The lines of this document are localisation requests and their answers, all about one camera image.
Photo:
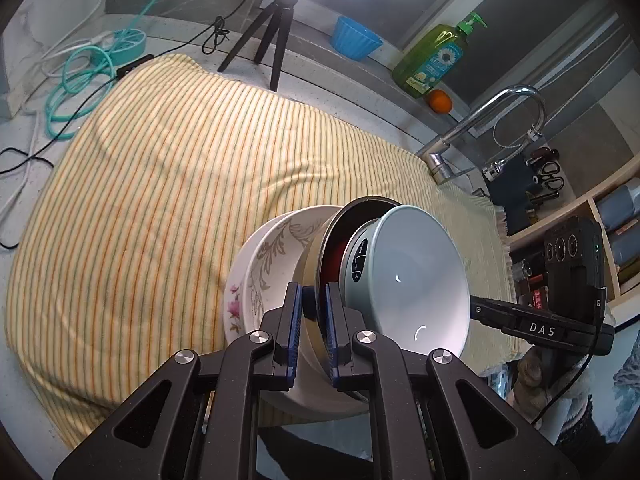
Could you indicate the yellow striped cloth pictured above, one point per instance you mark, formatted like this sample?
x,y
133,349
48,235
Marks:
x,y
175,185

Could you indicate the black tripod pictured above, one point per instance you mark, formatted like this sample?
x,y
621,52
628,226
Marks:
x,y
277,35

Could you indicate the black power adapter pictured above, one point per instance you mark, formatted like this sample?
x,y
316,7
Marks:
x,y
135,65

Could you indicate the red steel bowl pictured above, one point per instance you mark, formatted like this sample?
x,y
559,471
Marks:
x,y
334,265

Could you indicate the wooden shelf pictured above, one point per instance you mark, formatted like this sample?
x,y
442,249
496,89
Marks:
x,y
550,215

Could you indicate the person's right hand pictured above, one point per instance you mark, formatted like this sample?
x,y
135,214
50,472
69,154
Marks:
x,y
530,370

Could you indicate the green dish soap bottle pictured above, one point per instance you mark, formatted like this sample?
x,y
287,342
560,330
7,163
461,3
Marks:
x,y
425,60

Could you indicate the gold steel bowl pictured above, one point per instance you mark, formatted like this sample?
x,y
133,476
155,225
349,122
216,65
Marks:
x,y
314,265

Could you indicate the chrome faucet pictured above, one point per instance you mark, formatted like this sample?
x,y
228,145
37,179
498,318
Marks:
x,y
500,95

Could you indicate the orange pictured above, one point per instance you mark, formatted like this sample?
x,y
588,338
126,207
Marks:
x,y
440,101

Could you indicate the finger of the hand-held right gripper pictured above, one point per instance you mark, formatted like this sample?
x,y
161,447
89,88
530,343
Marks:
x,y
487,310

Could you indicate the white leaf-patterned bowl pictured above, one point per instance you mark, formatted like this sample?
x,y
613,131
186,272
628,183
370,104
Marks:
x,y
270,270

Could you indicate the dark knife block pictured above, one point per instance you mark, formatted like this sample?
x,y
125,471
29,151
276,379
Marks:
x,y
510,190

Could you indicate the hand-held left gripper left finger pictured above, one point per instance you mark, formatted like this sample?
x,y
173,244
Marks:
x,y
295,320

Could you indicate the blue ribbed cup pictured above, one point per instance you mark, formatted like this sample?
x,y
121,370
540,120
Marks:
x,y
355,40

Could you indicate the black scissors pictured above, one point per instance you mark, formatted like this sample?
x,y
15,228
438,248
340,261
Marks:
x,y
550,170

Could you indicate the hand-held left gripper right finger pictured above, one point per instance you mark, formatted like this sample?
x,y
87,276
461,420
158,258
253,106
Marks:
x,y
331,325

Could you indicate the plain white bowl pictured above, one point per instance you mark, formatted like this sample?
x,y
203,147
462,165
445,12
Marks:
x,y
415,280

